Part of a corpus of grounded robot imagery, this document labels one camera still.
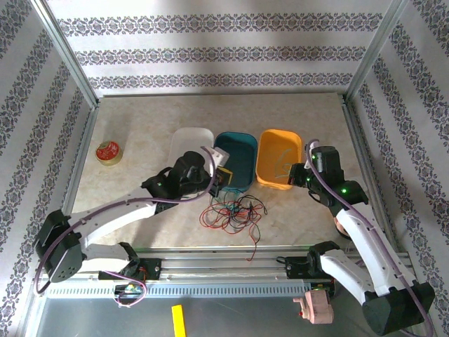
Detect thin green cable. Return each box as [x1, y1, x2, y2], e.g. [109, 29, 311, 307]
[272, 148, 294, 180]
[222, 188, 245, 217]

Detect teal plastic tray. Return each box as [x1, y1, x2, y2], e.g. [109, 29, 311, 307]
[213, 131, 260, 187]

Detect thin red cable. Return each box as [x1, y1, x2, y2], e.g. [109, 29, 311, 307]
[199, 196, 262, 263]

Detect orange plastic tray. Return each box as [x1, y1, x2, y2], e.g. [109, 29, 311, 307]
[255, 128, 304, 191]

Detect thin black cable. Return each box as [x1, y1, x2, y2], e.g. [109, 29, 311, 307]
[210, 191, 269, 246]

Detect white plastic tray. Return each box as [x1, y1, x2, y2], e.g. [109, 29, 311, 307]
[169, 126, 215, 176]

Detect round jar with red lid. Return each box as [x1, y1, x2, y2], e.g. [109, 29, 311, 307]
[95, 140, 124, 167]

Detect small circuit board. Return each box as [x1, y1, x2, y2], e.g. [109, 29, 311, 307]
[114, 283, 145, 296]
[308, 282, 337, 293]

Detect grey metal panel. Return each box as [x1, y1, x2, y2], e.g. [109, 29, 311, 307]
[34, 297, 418, 337]

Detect pink plastic object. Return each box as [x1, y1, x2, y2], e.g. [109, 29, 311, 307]
[293, 289, 334, 326]

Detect yellow block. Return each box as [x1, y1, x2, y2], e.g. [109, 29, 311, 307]
[170, 304, 187, 337]

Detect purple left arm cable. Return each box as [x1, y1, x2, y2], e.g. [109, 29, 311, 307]
[34, 145, 217, 309]

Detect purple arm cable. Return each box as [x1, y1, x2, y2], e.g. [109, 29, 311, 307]
[34, 145, 217, 309]
[304, 138, 436, 337]

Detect aluminium table edge rail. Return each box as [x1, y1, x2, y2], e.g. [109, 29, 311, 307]
[341, 100, 399, 249]
[52, 105, 100, 253]

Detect aluminium mounting rail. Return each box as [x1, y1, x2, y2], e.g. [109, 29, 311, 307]
[34, 245, 413, 282]

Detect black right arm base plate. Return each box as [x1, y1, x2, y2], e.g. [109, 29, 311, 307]
[276, 255, 337, 281]

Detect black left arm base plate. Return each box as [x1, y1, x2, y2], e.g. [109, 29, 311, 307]
[99, 258, 163, 282]

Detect grey slotted cable duct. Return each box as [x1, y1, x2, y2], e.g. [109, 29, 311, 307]
[45, 282, 334, 300]

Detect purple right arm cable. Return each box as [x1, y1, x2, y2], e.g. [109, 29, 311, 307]
[304, 138, 436, 337]

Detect aluminium frame post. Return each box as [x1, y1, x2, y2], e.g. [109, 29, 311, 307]
[30, 0, 100, 108]
[344, 0, 410, 103]

